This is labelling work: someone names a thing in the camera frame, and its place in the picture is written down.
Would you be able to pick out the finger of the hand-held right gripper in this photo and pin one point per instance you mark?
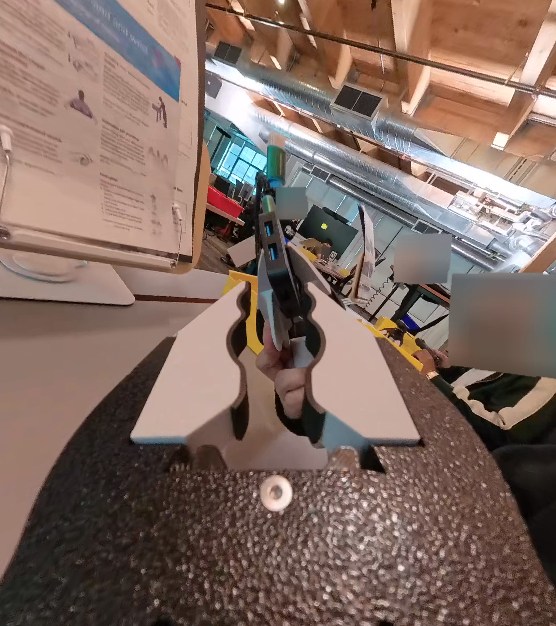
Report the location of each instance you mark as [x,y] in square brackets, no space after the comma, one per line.
[314,274]
[270,308]

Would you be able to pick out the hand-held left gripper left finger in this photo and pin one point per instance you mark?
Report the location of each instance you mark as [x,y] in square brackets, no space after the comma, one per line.
[195,381]

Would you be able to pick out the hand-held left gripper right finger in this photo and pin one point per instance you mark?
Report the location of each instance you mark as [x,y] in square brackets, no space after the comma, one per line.
[361,386]

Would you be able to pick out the black usb hub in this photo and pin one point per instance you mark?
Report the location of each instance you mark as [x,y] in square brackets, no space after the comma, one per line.
[278,283]

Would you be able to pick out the person's right hand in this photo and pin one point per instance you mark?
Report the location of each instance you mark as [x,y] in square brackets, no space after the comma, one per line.
[283,381]

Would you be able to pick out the yellow plastic bin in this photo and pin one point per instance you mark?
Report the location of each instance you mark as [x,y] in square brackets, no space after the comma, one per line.
[239,282]

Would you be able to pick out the black computer monitor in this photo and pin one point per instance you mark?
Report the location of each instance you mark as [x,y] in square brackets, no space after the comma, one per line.
[329,227]

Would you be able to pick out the red plastic bin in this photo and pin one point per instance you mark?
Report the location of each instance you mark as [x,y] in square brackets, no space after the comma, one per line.
[222,201]

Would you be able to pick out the instruction sheet on stand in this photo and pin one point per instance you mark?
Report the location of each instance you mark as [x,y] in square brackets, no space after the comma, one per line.
[63,288]

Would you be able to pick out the metal air vent box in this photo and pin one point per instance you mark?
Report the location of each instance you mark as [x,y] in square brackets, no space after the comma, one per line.
[358,100]

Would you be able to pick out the printed instruction sheet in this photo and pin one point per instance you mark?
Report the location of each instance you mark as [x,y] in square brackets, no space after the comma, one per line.
[63,122]

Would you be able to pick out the slim silver air duct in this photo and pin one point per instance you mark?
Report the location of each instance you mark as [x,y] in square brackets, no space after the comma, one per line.
[356,168]

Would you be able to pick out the large silver air duct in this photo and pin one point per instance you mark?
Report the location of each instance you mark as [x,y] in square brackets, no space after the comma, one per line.
[405,132]

